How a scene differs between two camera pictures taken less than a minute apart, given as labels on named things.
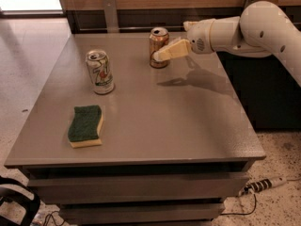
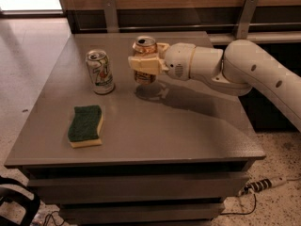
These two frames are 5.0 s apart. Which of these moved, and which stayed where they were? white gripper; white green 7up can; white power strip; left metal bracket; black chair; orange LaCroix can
Moved: orange LaCroix can; white gripper
Stayed: left metal bracket; black chair; white power strip; white green 7up can
